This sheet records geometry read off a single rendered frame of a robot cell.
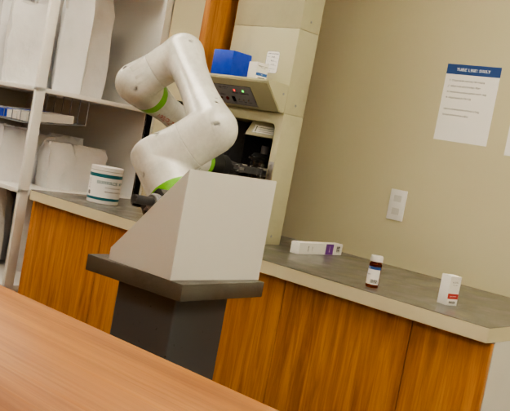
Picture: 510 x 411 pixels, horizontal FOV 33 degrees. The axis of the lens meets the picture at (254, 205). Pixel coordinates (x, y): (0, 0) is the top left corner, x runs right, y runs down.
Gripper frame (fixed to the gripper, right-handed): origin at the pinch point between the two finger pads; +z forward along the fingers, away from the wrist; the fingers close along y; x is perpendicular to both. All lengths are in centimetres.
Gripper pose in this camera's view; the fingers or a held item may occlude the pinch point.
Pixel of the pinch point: (255, 170)
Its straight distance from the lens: 316.2
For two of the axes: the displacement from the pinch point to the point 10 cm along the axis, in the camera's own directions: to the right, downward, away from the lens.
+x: -1.9, 9.8, 0.6
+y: -7.3, -1.8, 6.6
